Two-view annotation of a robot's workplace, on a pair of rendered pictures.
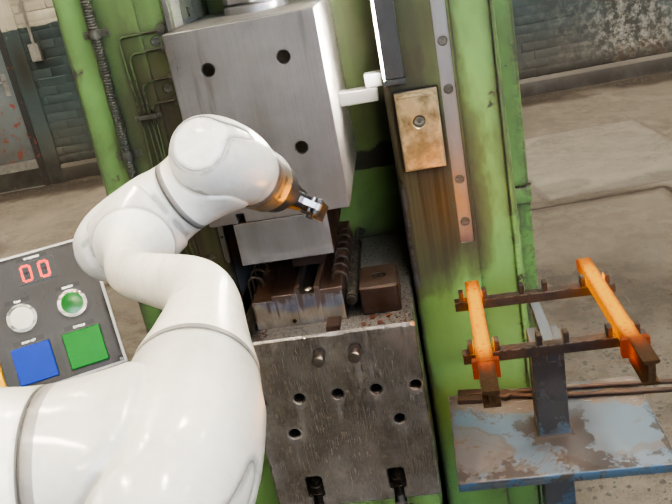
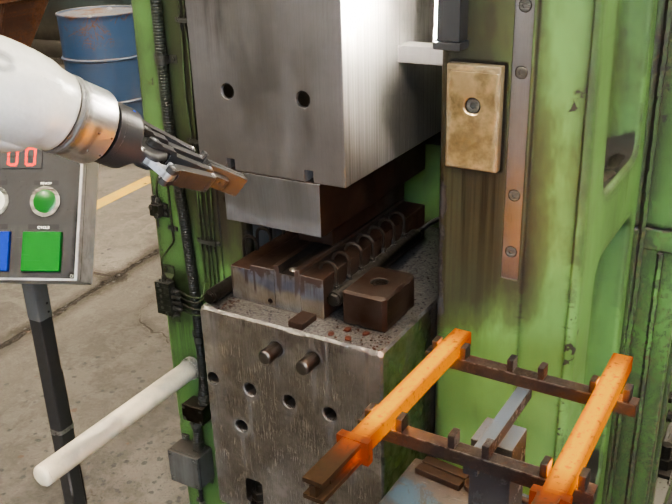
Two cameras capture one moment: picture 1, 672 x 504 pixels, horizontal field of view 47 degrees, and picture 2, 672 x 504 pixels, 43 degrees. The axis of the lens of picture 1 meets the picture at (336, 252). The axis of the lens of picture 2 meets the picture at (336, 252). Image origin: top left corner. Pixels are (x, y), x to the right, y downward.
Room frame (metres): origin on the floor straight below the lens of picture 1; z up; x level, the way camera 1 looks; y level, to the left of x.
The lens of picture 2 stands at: (0.32, -0.55, 1.61)
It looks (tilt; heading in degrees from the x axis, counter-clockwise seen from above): 23 degrees down; 24
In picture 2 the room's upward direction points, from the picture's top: 2 degrees counter-clockwise
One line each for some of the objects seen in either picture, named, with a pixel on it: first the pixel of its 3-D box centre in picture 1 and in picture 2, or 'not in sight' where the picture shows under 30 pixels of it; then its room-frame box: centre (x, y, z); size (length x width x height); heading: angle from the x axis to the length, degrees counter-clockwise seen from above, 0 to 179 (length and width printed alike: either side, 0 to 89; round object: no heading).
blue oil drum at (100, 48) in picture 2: not in sight; (107, 75); (5.20, 3.29, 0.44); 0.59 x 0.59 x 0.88
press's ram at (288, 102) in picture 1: (291, 100); (348, 39); (1.74, 0.03, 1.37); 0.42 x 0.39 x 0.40; 173
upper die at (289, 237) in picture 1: (294, 206); (332, 169); (1.75, 0.08, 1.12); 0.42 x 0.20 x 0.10; 173
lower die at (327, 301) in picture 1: (307, 268); (334, 245); (1.75, 0.08, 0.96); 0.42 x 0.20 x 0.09; 173
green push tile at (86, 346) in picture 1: (85, 346); (42, 251); (1.44, 0.54, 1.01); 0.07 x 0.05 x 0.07; 108
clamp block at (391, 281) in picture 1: (380, 288); (379, 298); (1.57, -0.08, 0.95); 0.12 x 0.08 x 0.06; 173
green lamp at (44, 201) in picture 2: (72, 302); (44, 201); (1.48, 0.55, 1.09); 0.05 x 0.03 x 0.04; 83
